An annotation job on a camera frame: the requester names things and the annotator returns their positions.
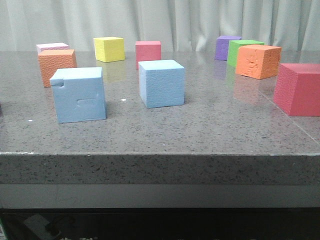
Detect light blue foam block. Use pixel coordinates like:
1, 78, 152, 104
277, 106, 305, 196
138, 59, 185, 109

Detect dented blue foam block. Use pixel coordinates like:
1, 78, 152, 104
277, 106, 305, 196
50, 67, 107, 123

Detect small red foam block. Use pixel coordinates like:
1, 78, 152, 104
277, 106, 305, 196
135, 41, 162, 70

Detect yellow foam block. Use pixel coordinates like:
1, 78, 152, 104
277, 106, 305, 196
93, 36, 125, 63

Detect purple foam block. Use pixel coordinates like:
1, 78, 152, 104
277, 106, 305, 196
214, 35, 242, 61

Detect grey curtain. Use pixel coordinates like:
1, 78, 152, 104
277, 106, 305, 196
0, 0, 320, 52

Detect green foam block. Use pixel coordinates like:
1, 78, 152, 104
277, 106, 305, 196
227, 39, 265, 68

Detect dented orange foam block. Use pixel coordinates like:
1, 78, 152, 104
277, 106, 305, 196
235, 44, 282, 80

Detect pink lilac foam block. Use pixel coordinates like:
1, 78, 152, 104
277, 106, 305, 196
36, 42, 70, 54

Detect orange foam block left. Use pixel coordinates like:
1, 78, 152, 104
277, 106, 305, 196
37, 49, 77, 88

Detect large red foam block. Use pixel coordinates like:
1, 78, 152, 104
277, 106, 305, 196
273, 63, 320, 117

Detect grey power adapter under table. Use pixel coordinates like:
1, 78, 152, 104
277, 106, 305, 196
23, 214, 61, 240

